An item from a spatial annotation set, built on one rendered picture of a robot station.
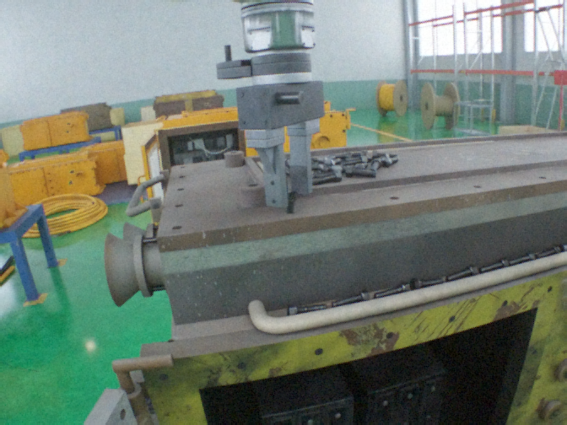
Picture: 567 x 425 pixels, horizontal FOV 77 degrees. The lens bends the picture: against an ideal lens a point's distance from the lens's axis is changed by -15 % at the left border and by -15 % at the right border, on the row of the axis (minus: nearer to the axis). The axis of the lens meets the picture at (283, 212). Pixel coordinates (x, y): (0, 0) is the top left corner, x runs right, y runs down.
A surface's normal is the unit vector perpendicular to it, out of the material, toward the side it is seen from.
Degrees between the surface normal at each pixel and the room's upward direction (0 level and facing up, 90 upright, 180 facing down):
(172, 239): 90
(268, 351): 90
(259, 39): 90
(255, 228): 90
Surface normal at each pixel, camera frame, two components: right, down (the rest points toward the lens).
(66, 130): 0.24, 0.30
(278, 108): 0.84, 0.12
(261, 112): -0.54, 0.31
